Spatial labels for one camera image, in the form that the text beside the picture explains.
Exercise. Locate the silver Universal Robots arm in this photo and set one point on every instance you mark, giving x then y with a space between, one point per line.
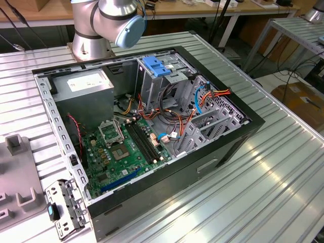
114 12

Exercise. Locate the grey metal disk bay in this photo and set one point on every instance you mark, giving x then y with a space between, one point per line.
192 136

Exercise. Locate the black RAM slot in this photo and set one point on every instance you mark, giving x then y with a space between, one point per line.
145 141
142 142
148 140

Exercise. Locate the grey metal drive cage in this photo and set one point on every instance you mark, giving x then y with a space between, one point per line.
149 88

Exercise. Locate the CPU socket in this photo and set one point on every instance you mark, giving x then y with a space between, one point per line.
119 153

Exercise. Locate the blue plastic drive latch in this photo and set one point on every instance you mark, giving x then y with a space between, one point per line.
155 67

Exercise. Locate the green motherboard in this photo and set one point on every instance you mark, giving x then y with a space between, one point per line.
126 164

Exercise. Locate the black open PC case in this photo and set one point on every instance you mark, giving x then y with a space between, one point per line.
157 187

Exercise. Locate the blue expansion slot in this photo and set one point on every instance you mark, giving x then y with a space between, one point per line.
119 181

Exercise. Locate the grey power supply unit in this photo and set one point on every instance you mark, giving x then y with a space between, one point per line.
83 106

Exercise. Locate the long wooden desk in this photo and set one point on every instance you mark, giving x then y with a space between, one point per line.
182 8

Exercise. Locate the black tripod stand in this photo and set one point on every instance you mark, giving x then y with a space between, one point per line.
219 17

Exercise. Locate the brown cardboard box with label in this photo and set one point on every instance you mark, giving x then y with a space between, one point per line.
298 101

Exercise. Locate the large brown cardboard box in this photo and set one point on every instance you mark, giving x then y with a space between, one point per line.
286 48

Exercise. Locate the grey parts rack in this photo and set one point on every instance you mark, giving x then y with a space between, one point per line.
20 172

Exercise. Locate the slatted metal side table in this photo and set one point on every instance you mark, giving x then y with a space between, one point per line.
293 27

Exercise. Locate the small black desk device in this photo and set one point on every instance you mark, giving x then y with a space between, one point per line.
283 2

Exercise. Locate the metal slot retention bracket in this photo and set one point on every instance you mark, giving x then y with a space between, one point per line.
57 192

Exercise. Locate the teal plastic bracket latch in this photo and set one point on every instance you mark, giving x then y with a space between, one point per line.
50 211

